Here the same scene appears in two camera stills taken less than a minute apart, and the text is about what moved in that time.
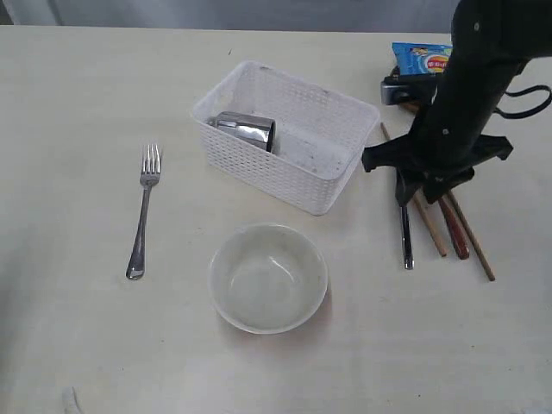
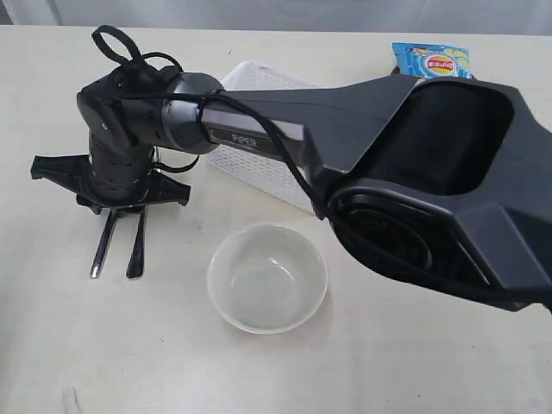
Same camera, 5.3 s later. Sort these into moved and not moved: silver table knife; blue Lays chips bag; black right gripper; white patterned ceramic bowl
Moved: black right gripper; silver table knife
Not moved: blue Lays chips bag; white patterned ceramic bowl
